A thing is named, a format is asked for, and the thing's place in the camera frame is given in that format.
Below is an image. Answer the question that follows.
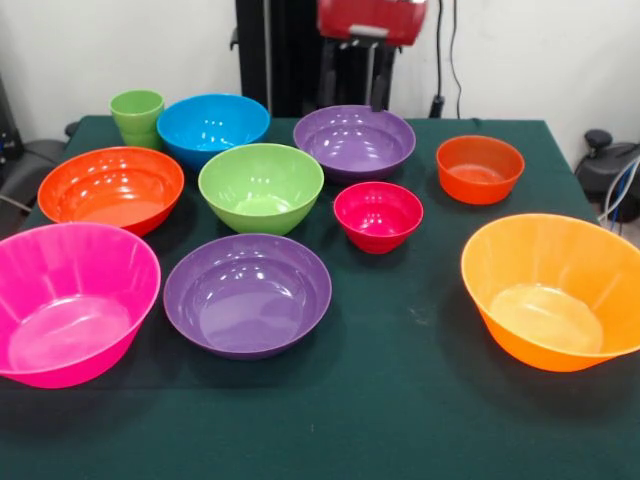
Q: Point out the blue plastic bowl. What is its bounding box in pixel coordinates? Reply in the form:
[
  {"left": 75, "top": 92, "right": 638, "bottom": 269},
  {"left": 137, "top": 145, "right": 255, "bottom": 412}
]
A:
[{"left": 156, "top": 92, "right": 272, "bottom": 171}]

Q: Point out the black wall cable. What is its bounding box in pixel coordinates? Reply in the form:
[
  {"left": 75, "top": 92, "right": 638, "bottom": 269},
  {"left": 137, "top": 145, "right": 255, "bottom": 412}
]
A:
[{"left": 428, "top": 0, "right": 464, "bottom": 120}]

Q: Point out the green plastic cup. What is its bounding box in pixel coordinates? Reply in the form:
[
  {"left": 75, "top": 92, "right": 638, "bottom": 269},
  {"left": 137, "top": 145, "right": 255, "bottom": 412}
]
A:
[{"left": 108, "top": 88, "right": 166, "bottom": 151}]

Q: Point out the large red-orange plastic bowl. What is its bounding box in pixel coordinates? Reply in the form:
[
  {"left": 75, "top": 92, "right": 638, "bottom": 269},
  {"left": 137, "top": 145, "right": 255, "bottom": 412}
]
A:
[{"left": 37, "top": 145, "right": 186, "bottom": 238}]

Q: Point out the black chair base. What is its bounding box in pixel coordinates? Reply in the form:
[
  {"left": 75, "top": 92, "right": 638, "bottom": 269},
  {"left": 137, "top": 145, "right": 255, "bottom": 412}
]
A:
[
  {"left": 0, "top": 74, "right": 81, "bottom": 221},
  {"left": 574, "top": 128, "right": 640, "bottom": 221}
]

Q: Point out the small red-orange plastic bowl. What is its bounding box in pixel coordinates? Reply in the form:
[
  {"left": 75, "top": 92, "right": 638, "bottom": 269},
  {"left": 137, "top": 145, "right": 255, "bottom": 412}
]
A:
[{"left": 435, "top": 134, "right": 526, "bottom": 206}]

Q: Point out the bundle of floor cables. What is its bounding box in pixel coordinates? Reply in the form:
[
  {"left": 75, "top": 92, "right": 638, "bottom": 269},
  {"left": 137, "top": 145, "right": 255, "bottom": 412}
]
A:
[{"left": 597, "top": 158, "right": 640, "bottom": 274}]

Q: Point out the green plastic bowl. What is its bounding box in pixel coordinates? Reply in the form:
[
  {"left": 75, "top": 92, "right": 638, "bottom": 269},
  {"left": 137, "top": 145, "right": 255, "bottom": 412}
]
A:
[{"left": 197, "top": 142, "right": 326, "bottom": 237}]

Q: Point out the large pink plastic bowl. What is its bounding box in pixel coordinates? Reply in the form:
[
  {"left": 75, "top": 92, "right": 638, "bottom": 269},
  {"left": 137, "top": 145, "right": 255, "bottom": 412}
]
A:
[{"left": 0, "top": 221, "right": 162, "bottom": 390}]

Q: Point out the large orange plastic bowl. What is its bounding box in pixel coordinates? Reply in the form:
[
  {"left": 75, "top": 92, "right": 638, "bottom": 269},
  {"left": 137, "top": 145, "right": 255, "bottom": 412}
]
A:
[{"left": 460, "top": 212, "right": 640, "bottom": 374}]

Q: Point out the small crimson plastic bowl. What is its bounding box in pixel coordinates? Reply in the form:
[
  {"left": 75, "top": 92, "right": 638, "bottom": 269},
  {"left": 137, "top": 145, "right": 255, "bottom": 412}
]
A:
[{"left": 333, "top": 181, "right": 425, "bottom": 255}]

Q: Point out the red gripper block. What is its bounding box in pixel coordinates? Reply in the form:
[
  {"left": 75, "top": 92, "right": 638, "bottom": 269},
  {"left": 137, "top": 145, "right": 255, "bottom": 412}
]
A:
[{"left": 317, "top": 0, "right": 430, "bottom": 112}]

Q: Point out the purple plastic bowl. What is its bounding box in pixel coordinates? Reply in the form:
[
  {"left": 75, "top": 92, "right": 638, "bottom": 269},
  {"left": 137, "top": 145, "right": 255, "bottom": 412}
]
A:
[
  {"left": 292, "top": 104, "right": 417, "bottom": 184},
  {"left": 162, "top": 233, "right": 333, "bottom": 361}
]

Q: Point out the dark green tablecloth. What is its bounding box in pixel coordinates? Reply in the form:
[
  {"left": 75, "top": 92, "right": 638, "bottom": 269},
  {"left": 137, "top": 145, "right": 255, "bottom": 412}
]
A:
[{"left": 0, "top": 115, "right": 640, "bottom": 480}]

